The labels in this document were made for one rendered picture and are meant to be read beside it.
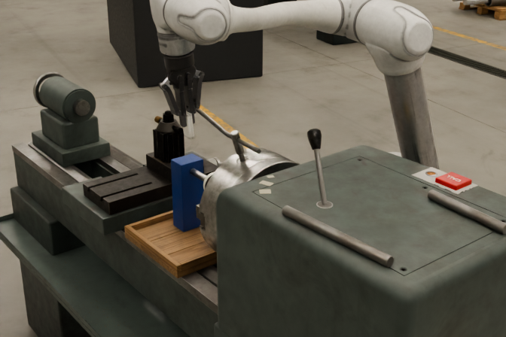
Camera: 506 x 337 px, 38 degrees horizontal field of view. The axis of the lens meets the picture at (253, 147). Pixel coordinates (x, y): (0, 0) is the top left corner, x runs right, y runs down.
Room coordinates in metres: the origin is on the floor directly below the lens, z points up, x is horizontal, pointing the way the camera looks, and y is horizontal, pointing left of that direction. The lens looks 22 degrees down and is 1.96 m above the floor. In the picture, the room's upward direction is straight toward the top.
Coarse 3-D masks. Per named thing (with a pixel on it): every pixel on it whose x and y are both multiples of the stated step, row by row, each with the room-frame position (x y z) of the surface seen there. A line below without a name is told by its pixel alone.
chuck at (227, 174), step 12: (252, 156) 1.74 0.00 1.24; (264, 156) 1.73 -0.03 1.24; (276, 156) 1.74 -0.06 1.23; (228, 168) 1.71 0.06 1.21; (240, 168) 1.69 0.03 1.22; (216, 180) 1.70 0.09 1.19; (228, 180) 1.67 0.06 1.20; (204, 192) 1.70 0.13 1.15; (216, 192) 1.67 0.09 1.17; (204, 204) 1.68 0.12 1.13; (204, 216) 1.67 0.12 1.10; (216, 240) 1.63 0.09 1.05
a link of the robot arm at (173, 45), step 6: (162, 36) 1.74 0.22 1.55; (168, 36) 1.73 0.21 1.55; (174, 36) 1.73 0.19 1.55; (162, 42) 1.75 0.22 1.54; (168, 42) 1.74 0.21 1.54; (174, 42) 1.73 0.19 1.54; (180, 42) 1.73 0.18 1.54; (186, 42) 1.74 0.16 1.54; (162, 48) 1.76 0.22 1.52; (168, 48) 1.74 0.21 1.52; (174, 48) 1.73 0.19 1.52; (180, 48) 1.74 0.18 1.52; (186, 48) 1.74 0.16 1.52; (192, 48) 1.76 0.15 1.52; (168, 54) 1.74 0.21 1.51; (174, 54) 1.74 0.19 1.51; (180, 54) 1.75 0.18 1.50
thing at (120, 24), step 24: (120, 0) 6.97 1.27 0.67; (144, 0) 6.32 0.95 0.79; (240, 0) 6.60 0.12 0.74; (120, 24) 7.07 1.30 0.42; (144, 24) 6.32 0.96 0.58; (120, 48) 7.18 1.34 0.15; (144, 48) 6.32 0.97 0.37; (216, 48) 6.53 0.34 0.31; (240, 48) 6.60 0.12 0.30; (144, 72) 6.31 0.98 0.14; (216, 72) 6.53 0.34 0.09; (240, 72) 6.60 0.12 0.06
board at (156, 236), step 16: (144, 224) 2.00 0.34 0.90; (160, 224) 2.02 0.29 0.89; (144, 240) 1.89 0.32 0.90; (160, 240) 1.92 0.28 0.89; (176, 240) 1.92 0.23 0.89; (192, 240) 1.92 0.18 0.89; (160, 256) 1.81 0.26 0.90; (176, 256) 1.83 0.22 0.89; (192, 256) 1.83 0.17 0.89; (208, 256) 1.81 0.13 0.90; (176, 272) 1.74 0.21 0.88
